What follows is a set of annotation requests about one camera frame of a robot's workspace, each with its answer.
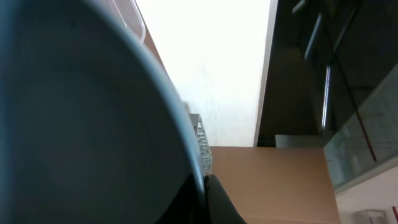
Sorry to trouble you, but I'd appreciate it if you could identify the dark blue plate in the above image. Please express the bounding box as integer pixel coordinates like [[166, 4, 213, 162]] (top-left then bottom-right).
[[1, 1, 209, 223]]

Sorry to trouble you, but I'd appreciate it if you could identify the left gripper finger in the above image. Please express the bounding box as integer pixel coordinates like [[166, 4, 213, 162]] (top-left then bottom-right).
[[205, 174, 246, 224]]

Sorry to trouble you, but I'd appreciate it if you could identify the clear plastic bin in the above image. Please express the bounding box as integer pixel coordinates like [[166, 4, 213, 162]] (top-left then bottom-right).
[[95, 0, 146, 44]]

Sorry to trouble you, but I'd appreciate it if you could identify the grey dishwasher rack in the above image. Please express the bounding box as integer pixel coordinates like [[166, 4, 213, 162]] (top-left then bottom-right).
[[189, 113, 213, 175]]

